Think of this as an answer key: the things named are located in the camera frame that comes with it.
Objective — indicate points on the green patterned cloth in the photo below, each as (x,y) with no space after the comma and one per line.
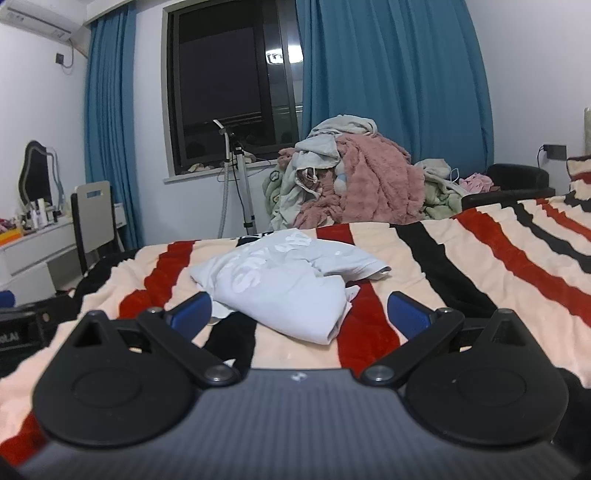
(277,198)

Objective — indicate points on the pink fluffy blanket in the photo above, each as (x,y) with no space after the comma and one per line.
(374,184)

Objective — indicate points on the black wall socket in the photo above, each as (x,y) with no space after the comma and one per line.
(554,151)

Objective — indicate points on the pink small garment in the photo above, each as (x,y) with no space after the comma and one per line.
(475,183)

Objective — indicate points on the beige crumpled cloth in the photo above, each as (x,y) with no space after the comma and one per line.
(201,167)

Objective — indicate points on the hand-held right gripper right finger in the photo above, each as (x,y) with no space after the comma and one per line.
(408,316)

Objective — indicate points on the white-backed chair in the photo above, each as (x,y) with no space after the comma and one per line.
(94,212)

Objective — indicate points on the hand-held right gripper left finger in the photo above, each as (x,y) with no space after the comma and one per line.
(189,314)

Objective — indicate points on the dark window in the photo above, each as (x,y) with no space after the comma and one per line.
(217,83)

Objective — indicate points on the white tripod stand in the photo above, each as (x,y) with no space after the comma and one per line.
(242,184)

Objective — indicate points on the pale green blanket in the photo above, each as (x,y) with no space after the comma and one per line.
(436,203)

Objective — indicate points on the orange box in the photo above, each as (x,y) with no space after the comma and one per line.
(9,237)

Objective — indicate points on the white air conditioner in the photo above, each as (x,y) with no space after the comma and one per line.
(32,18)

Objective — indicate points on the white dresser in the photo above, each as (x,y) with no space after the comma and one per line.
(37,254)

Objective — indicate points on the black armchair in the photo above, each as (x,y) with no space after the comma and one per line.
(517,177)

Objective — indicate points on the blue curtain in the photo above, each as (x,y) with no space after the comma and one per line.
(392,69)
(111,138)

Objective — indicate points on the vanity mirror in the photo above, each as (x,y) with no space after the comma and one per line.
(34,170)

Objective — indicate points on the grey-white crumpled garment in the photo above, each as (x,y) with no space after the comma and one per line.
(318,147)

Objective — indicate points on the striped pillow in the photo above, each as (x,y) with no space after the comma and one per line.
(581,177)

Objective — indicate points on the striped fleece blanket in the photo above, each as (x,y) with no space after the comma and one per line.
(485,258)

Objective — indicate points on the group of cosmetic bottles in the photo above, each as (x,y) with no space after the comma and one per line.
(41,212)

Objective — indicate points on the white t-shirt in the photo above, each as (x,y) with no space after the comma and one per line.
(286,286)

